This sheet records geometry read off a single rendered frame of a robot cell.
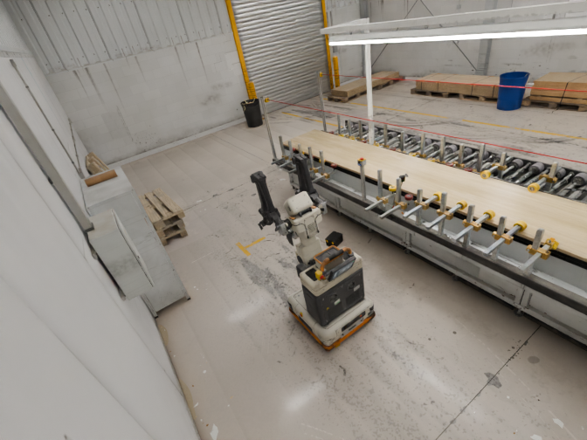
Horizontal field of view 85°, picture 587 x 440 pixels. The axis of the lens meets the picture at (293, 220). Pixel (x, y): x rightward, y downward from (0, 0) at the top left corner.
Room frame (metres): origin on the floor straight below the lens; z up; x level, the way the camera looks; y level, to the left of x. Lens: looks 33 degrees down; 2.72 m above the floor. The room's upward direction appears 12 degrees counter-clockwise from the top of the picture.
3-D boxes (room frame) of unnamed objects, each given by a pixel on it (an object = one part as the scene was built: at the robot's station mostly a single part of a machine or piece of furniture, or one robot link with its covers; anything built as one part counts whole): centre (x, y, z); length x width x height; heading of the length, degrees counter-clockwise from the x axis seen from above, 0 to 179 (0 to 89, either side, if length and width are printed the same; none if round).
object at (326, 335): (2.20, -0.18, 0.16); 0.67 x 0.64 x 0.25; 27
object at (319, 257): (2.09, -0.23, 0.87); 0.23 x 0.15 x 0.11; 118
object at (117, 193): (3.19, 1.84, 0.78); 0.90 x 0.45 x 1.55; 28
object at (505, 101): (6.85, -5.30, 0.36); 0.59 x 0.57 x 0.73; 118
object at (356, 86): (11.01, -3.30, 0.23); 2.41 x 0.77 x 0.17; 119
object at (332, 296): (2.11, -0.22, 0.59); 0.55 x 0.34 x 0.83; 118
